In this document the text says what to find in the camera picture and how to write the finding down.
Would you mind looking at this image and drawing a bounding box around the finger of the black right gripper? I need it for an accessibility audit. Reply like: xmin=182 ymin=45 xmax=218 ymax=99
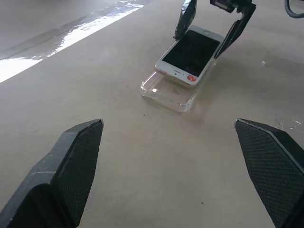
xmin=213 ymin=0 xmax=257 ymax=59
xmin=172 ymin=0 xmax=199 ymax=40

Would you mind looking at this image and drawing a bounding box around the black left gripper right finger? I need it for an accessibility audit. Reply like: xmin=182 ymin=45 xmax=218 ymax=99
xmin=234 ymin=118 xmax=304 ymax=228

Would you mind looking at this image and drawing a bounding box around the clear plastic phone case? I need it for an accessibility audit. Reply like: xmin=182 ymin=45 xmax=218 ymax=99
xmin=140 ymin=59 xmax=218 ymax=115

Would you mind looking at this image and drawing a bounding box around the white smartphone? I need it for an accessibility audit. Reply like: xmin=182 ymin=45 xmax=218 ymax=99
xmin=155 ymin=25 xmax=225 ymax=86

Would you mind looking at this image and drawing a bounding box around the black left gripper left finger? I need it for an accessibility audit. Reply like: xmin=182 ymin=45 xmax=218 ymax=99
xmin=0 ymin=118 xmax=104 ymax=228

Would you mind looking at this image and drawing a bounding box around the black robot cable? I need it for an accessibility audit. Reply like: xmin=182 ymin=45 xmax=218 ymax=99
xmin=284 ymin=0 xmax=304 ymax=19

